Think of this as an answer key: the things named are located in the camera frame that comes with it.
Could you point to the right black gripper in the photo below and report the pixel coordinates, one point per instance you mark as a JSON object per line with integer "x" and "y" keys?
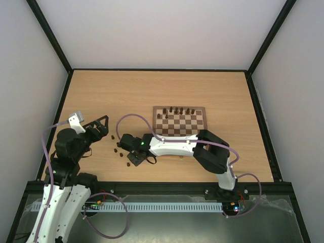
{"x": 135, "y": 158}

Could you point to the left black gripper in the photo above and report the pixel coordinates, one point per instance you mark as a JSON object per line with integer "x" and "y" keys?
{"x": 98, "y": 136}

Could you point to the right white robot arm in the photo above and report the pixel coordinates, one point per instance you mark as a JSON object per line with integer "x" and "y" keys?
{"x": 210, "y": 151}

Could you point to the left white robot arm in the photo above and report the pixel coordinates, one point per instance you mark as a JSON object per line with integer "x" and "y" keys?
{"x": 66, "y": 189}

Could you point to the wooden chess board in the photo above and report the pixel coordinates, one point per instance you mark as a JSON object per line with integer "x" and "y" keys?
{"x": 179, "y": 128}

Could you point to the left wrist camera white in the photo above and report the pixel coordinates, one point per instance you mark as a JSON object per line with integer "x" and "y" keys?
{"x": 75, "y": 120}

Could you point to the white slotted cable duct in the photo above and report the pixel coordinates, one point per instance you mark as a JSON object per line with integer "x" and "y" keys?
{"x": 154, "y": 207}

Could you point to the black aluminium frame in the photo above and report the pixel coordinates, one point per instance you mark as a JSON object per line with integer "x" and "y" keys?
{"x": 276, "y": 188}

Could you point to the metal base plate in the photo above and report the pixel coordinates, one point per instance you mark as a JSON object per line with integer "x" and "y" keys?
{"x": 271, "y": 221}

